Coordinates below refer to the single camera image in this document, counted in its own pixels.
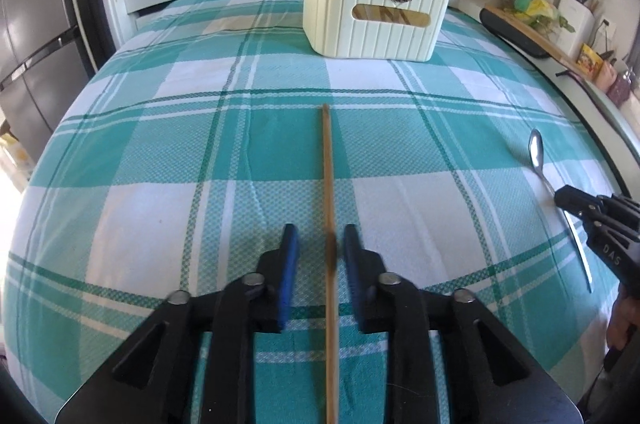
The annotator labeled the teal plaid tablecloth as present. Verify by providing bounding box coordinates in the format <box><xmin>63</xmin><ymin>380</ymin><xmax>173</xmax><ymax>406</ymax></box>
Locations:
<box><xmin>2</xmin><ymin>0</ymin><xmax>617</xmax><ymax>423</ymax></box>

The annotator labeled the small steel spoon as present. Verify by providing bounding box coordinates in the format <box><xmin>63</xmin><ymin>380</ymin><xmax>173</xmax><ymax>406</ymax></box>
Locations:
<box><xmin>527</xmin><ymin>129</ymin><xmax>593</xmax><ymax>294</ymax></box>

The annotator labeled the grey refrigerator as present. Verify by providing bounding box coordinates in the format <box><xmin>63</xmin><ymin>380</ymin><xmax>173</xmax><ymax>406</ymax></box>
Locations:
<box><xmin>1</xmin><ymin>0</ymin><xmax>96</xmax><ymax>161</ymax></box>

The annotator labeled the green cutting mat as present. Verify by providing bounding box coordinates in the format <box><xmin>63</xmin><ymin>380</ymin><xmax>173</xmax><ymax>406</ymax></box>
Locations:
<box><xmin>570</xmin><ymin>72</ymin><xmax>639</xmax><ymax>160</ymax></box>

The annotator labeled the cardboard box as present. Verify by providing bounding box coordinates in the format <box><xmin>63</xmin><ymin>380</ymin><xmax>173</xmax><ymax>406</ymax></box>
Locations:
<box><xmin>0</xmin><ymin>120</ymin><xmax>35</xmax><ymax>192</ymax></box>

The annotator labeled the yellow tin can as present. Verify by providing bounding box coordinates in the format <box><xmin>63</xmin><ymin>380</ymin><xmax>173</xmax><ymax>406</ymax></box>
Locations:
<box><xmin>576</xmin><ymin>43</ymin><xmax>603</xmax><ymax>81</ymax></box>

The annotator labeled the pink cup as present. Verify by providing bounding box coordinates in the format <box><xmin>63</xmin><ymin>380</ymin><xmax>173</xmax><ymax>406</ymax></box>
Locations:
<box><xmin>594</xmin><ymin>62</ymin><xmax>617</xmax><ymax>93</ymax></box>

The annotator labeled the person's right hand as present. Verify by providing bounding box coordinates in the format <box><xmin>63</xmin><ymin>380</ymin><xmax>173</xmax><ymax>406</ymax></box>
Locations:
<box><xmin>606</xmin><ymin>285</ymin><xmax>640</xmax><ymax>350</ymax></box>

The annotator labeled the purple soap dispenser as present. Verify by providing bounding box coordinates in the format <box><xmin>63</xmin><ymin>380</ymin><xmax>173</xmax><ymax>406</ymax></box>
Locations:
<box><xmin>608</xmin><ymin>68</ymin><xmax>639</xmax><ymax>108</ymax></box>

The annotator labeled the wooden cutting board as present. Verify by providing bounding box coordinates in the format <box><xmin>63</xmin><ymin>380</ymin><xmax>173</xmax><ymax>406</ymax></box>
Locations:
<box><xmin>480</xmin><ymin>5</ymin><xmax>588</xmax><ymax>80</ymax></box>

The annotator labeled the white knife block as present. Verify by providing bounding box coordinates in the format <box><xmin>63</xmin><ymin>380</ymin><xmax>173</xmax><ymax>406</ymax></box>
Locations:
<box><xmin>555</xmin><ymin>0</ymin><xmax>594</xmax><ymax>62</ymax></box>

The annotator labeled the cream utensil holder box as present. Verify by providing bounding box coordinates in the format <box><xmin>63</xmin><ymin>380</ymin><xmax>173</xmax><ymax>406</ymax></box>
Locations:
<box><xmin>303</xmin><ymin>0</ymin><xmax>449</xmax><ymax>62</ymax></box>

